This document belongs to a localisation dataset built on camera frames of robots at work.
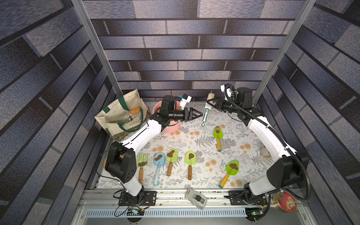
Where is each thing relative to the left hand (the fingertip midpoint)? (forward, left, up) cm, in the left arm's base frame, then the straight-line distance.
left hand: (201, 116), depth 71 cm
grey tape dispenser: (-33, +2, -27) cm, 43 cm away
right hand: (+9, -4, +3) cm, 10 cm away
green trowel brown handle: (-9, +16, -31) cm, 36 cm away
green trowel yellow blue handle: (+9, -17, -31) cm, 36 cm away
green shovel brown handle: (-11, +4, -30) cm, 33 cm away
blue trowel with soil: (-12, +24, -31) cm, 41 cm away
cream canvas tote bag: (+19, +54, -24) cm, 63 cm away
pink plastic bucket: (-4, +14, -3) cm, 14 cm away
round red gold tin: (-34, -44, -27) cm, 62 cm away
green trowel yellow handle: (-16, -21, -31) cm, 41 cm away
